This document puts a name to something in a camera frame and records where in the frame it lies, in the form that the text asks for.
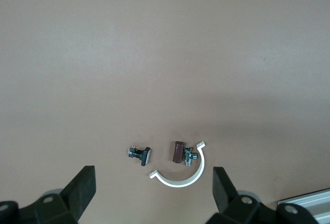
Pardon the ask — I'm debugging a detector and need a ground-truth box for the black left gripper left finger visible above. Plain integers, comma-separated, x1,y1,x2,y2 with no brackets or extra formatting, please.
0,165,97,224

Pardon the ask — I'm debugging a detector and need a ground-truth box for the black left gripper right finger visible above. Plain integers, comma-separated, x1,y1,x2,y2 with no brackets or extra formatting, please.
212,166,318,224

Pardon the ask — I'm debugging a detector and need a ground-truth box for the white drawer cabinet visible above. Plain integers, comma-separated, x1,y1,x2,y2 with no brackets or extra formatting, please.
277,187,330,224

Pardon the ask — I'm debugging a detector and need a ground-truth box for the small black connector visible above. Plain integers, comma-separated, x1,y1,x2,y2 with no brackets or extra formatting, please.
171,141,199,167

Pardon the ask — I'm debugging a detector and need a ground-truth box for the brown table cover sheet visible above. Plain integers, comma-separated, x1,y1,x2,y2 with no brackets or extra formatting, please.
0,0,330,224

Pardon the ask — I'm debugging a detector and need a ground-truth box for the white half-ring pipe clamp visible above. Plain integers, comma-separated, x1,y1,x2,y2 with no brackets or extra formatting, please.
149,141,207,188

